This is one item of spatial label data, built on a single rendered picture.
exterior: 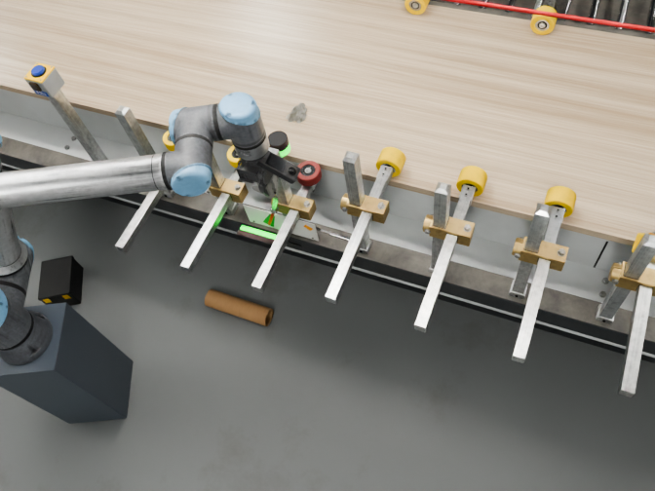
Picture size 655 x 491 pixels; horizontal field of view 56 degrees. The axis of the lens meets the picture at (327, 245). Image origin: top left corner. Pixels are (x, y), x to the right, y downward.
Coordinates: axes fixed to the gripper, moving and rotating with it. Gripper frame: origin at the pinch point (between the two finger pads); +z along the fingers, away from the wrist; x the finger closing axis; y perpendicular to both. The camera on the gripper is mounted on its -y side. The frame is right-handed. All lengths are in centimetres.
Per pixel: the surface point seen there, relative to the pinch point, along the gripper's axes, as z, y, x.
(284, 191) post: 6.9, 1.0, -6.0
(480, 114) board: 11, -46, -55
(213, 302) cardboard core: 94, 47, 6
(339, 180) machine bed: 26.6, -6.6, -27.7
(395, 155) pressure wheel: 3.1, -27.8, -25.8
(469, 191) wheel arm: 5, -52, -21
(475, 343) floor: 101, -64, -16
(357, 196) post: -1.0, -23.4, -5.9
